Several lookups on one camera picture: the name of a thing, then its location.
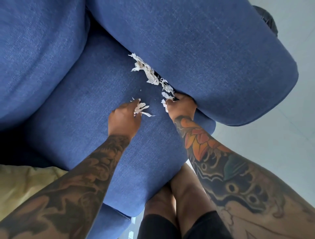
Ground person's right hand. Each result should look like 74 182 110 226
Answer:
165 93 198 121

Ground person's left hand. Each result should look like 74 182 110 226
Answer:
108 99 142 141

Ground white shredded paper scraps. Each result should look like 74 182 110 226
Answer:
128 53 176 101

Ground blue fabric sofa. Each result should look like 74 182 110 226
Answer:
0 0 299 239

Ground black trash bin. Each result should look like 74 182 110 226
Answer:
252 5 279 37

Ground yellow throw pillow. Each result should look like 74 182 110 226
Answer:
0 164 68 221

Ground person's left forearm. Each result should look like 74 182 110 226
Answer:
0 135 131 239

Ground person's right forearm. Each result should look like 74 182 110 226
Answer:
173 116 315 239

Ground person's left leg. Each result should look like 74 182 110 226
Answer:
144 183 179 227

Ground person's leg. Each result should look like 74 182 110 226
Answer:
170 163 217 234
144 183 179 227

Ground person's right leg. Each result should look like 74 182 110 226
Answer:
170 163 217 234

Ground blue sofa back cushion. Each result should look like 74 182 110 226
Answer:
0 0 90 131

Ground black shorts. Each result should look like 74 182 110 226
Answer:
137 210 233 239

